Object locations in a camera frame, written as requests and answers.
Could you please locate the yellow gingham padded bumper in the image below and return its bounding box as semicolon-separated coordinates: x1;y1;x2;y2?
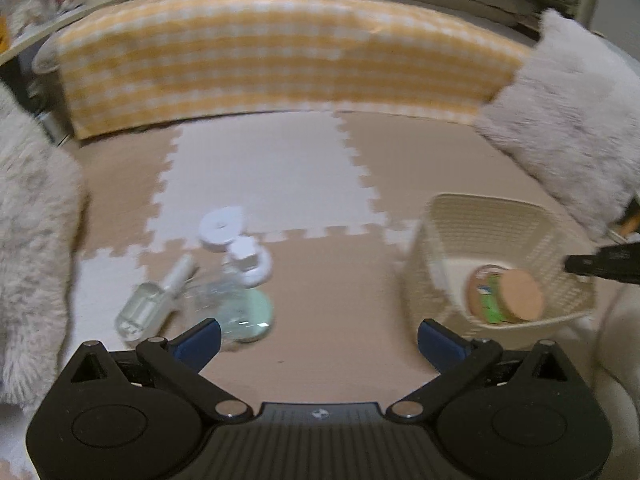
54;0;529;140

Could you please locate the cork frog print coaster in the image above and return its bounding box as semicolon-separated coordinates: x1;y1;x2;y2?
465;264;515;325

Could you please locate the white round device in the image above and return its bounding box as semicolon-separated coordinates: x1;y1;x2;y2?
198;206;245;252

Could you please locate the clear glass spray bottle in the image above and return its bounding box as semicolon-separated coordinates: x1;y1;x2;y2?
114;255;198;346

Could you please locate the mint green round lid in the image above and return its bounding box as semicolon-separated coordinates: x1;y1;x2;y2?
224;288;274;344

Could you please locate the white fluffy pillow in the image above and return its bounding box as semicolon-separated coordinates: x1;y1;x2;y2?
475;9;639;240

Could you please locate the grey fluffy rug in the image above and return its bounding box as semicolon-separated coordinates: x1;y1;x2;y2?
1;87;86;412

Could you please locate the white ring holder device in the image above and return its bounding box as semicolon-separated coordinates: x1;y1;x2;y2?
226;235;272;288

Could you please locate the cream plastic woven basket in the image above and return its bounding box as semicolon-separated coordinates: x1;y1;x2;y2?
404;193;597;349

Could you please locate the round wooden coaster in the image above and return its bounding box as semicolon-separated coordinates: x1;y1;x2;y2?
499;269;544;322

